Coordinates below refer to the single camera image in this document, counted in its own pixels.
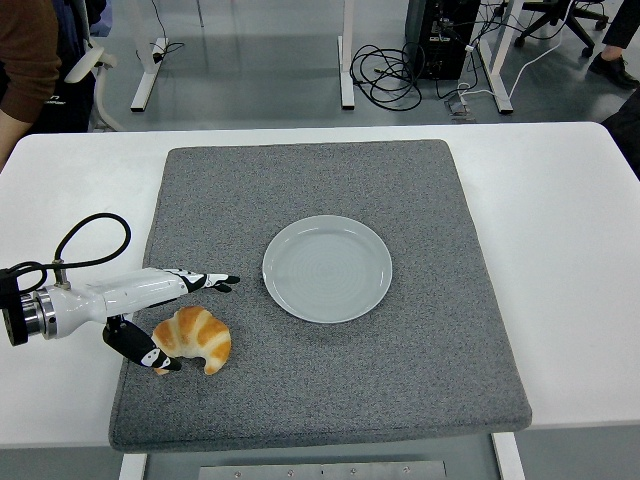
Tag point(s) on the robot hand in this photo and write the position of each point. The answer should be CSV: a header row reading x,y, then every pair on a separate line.
x,y
135,292

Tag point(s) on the golden croissant bread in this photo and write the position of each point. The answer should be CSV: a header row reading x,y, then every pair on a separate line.
x,y
200,332

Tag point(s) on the pale grey round plate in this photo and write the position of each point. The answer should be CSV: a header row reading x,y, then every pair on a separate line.
x,y
327,270

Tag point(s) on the grey metal plate with screws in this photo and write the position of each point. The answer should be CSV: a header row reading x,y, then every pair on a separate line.
x,y
320,472

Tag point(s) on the white table leg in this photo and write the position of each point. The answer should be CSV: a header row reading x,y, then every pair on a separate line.
x,y
510,460
132,467

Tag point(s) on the grey felt mat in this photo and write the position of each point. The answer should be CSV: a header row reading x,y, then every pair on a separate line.
x,y
350,375

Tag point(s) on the white chair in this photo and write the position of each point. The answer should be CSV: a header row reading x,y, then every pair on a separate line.
x,y
87,60

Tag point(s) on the grey floor socket box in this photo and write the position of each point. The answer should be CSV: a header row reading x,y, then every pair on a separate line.
x,y
460,112

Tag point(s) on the black computer tower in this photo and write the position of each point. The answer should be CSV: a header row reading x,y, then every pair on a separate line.
x,y
440,55

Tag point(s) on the black office chair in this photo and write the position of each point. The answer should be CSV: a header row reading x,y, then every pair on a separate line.
x,y
577,27

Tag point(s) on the black fabric object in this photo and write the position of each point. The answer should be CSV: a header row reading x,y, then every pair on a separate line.
x,y
627,135

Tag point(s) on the person's leg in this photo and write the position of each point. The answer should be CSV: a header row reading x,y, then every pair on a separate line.
x,y
612,67

